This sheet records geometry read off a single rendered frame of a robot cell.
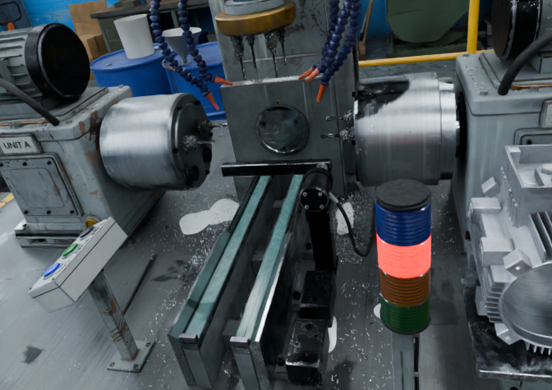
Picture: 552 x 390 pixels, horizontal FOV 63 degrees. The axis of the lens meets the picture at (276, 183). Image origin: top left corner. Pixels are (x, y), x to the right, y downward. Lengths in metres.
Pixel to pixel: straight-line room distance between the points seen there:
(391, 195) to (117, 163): 0.79
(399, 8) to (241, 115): 4.03
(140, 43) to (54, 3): 4.82
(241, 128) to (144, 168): 0.29
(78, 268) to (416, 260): 0.53
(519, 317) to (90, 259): 0.67
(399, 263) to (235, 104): 0.79
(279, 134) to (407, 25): 4.04
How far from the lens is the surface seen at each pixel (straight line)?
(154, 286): 1.13
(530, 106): 0.93
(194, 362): 0.84
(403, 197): 0.50
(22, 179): 1.32
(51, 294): 0.80
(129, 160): 1.13
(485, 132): 0.94
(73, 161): 1.21
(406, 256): 0.52
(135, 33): 3.18
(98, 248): 0.84
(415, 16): 5.14
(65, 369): 1.05
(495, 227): 0.72
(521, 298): 0.79
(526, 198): 0.67
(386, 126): 0.94
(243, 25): 0.98
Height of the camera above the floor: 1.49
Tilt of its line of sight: 30 degrees down
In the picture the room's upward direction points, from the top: 10 degrees counter-clockwise
